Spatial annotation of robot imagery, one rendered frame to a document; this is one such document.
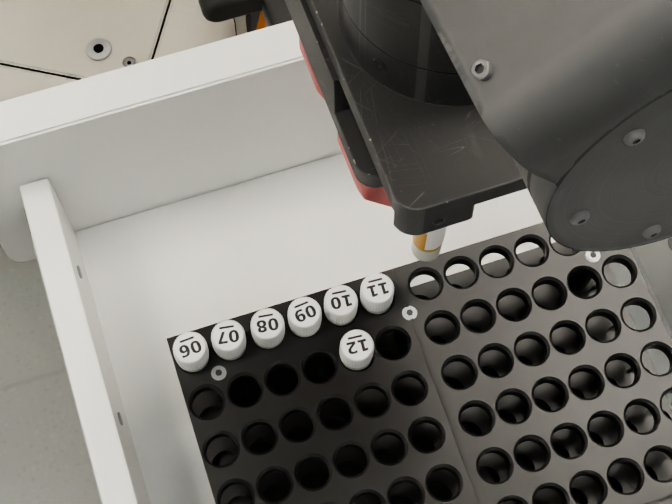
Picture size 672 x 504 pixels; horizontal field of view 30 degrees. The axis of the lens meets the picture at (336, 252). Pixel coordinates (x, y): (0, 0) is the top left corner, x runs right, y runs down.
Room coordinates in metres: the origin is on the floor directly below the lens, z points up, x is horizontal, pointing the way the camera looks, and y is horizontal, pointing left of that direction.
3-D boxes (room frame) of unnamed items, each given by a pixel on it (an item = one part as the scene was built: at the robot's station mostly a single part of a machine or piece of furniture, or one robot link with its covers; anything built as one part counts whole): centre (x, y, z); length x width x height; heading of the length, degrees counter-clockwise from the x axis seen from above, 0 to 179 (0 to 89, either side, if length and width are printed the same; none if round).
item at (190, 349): (0.13, 0.05, 0.89); 0.01 x 0.01 x 0.05
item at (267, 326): (0.14, 0.02, 0.89); 0.01 x 0.01 x 0.05
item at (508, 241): (0.16, -0.02, 0.90); 0.18 x 0.02 x 0.01; 111
